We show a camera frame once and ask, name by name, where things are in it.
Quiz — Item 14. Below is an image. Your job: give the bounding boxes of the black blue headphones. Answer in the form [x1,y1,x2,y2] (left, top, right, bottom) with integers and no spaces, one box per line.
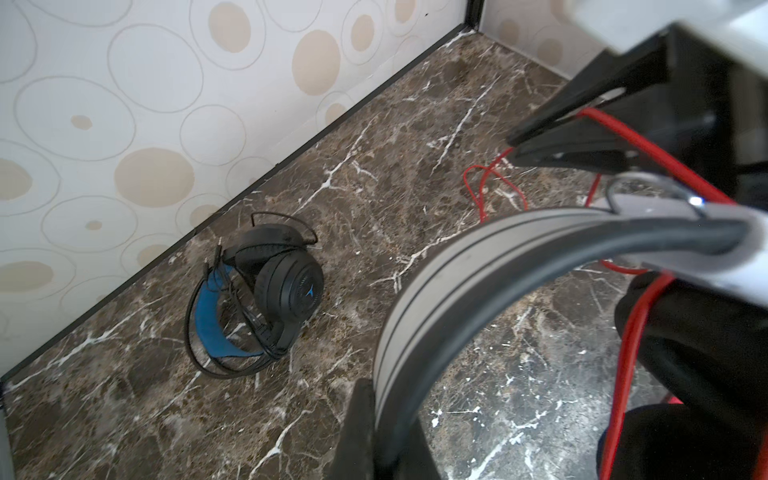
[183,211,324,380]

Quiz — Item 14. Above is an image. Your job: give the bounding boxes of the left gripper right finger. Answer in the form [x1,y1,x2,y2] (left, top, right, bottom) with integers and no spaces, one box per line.
[392,420,441,480]

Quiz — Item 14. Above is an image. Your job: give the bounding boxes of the white red headphones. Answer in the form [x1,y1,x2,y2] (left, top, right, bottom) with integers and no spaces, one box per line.
[371,170,768,480]

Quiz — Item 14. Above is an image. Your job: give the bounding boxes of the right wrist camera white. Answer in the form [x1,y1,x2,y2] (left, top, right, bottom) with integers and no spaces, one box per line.
[564,0,767,76]

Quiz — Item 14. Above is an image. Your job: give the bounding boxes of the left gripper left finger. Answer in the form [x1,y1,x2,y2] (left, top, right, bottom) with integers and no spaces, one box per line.
[326,378,375,480]

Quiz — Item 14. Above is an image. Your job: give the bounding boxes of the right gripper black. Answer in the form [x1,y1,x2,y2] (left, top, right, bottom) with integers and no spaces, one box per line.
[507,26,767,198]

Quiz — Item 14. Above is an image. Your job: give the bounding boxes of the black frame post right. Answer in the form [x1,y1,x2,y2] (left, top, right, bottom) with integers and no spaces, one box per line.
[464,0,485,30]

